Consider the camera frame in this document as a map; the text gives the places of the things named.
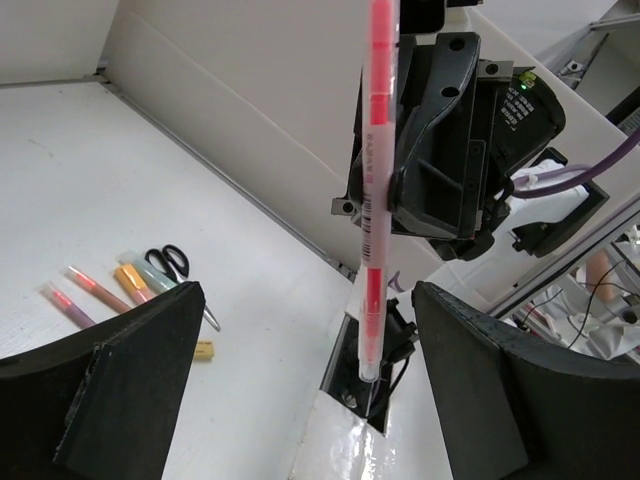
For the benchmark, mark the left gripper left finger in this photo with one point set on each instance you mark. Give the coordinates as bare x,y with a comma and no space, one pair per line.
102,403

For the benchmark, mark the red and white pen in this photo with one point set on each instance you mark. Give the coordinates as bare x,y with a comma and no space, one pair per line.
378,104

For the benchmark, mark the orange pink highlighter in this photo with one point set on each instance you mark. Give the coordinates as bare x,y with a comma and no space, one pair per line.
130,280

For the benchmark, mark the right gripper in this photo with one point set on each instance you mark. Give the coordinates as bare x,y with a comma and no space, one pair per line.
467,124

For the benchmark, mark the brown highlighter pen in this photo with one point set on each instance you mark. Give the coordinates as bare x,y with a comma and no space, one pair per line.
96,290

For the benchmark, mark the green highlighter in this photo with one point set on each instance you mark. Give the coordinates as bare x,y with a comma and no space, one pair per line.
157,281

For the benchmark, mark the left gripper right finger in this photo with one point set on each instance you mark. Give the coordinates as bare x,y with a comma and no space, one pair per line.
514,406

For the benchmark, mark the small yellow eraser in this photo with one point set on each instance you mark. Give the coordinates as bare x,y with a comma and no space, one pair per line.
204,351

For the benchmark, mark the white front panel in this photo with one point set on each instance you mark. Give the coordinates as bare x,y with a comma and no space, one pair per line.
337,444

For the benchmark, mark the black handled scissors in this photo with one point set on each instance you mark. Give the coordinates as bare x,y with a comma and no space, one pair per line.
170,261

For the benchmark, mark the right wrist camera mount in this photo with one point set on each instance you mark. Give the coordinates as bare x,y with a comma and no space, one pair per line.
536,227

